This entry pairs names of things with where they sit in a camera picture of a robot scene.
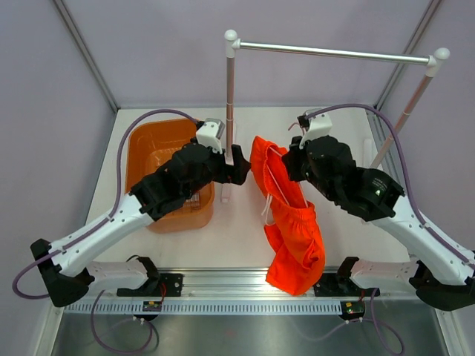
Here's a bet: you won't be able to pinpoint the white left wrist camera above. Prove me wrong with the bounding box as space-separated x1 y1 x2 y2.
196 118 225 154

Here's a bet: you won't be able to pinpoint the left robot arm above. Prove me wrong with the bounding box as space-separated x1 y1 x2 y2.
30 142 251 307

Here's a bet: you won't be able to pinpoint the white slotted cable duct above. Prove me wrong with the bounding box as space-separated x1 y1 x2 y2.
65 299 367 316

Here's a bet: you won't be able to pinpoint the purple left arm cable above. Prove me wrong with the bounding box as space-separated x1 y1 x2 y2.
12 108 203 300

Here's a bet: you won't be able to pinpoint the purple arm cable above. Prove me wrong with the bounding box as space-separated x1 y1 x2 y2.
304 103 475 270
12 108 203 300

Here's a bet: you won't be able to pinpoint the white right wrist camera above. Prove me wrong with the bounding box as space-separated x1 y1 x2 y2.
298 108 333 149

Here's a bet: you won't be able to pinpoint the pink wire hanger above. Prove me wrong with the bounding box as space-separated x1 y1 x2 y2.
266 144 309 208

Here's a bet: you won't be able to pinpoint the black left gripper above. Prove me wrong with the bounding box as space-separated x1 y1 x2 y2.
183 142 250 200

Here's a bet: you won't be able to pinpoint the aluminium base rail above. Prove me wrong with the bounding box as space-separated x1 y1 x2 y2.
155 269 346 297

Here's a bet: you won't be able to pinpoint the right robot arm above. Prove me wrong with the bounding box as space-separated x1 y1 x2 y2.
282 136 474 312

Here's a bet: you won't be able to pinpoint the metal clothes rack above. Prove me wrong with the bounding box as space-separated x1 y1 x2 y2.
220 29 451 203

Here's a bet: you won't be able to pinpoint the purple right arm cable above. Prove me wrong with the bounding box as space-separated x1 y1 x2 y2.
304 103 475 270

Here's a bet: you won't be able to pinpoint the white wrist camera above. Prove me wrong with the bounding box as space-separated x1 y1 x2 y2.
196 118 225 154
298 108 333 149

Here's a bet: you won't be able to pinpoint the orange shorts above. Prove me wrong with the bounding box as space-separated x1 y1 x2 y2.
250 136 326 296

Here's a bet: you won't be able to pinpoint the orange plastic basket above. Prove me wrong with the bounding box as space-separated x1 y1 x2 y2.
124 118 214 234

